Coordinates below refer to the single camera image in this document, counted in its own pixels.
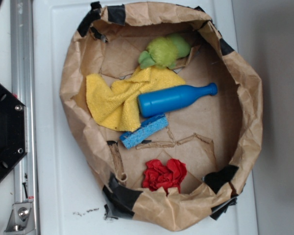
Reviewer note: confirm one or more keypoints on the blue sponge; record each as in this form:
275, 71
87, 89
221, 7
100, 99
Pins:
147, 128

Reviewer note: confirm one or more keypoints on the yellow microfiber cloth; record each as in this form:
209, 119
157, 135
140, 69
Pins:
116, 106

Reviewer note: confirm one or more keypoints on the white tray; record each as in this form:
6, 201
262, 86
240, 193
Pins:
70, 200

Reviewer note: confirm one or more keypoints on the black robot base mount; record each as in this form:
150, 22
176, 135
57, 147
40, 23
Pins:
12, 132

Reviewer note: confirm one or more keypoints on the green plush toy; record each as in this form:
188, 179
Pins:
163, 52

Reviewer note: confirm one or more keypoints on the metal corner bracket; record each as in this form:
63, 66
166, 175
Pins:
21, 220

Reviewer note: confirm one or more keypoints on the aluminium extrusion rail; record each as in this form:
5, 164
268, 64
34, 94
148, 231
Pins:
22, 64

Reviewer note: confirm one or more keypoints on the red crumpled paper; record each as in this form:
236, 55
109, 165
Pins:
166, 176

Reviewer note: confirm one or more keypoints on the brown paper bag bin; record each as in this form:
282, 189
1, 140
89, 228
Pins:
218, 138

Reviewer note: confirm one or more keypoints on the blue plastic bottle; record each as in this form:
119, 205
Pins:
172, 99

